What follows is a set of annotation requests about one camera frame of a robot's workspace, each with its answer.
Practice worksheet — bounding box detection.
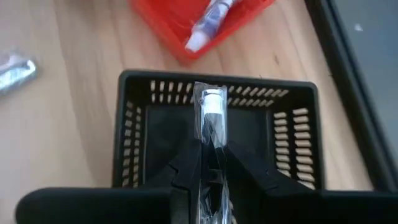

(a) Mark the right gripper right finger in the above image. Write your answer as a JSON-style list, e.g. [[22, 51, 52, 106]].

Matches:
[[224, 141, 398, 224]]

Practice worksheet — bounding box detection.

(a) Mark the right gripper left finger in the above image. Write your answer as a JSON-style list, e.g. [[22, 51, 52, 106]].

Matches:
[[15, 139, 203, 224]]

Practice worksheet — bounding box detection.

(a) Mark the clear-wrapped black white tube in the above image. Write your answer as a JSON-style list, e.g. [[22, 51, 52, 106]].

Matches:
[[192, 81, 234, 224]]

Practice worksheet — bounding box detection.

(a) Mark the white blue toothpaste tube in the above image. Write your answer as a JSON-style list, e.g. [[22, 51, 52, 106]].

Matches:
[[185, 0, 237, 53]]

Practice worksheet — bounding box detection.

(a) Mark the black plastic basket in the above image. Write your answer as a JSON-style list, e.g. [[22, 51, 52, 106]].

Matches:
[[111, 68, 324, 190]]

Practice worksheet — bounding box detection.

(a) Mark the silver wrapped stick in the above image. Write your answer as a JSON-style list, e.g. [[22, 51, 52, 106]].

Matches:
[[0, 52, 39, 96]]

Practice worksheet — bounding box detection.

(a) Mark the red plastic basket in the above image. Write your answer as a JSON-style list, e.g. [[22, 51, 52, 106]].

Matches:
[[129, 0, 276, 65]]

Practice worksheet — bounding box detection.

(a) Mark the black aluminium table frame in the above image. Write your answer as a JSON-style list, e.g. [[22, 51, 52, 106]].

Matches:
[[304, 0, 398, 192]]

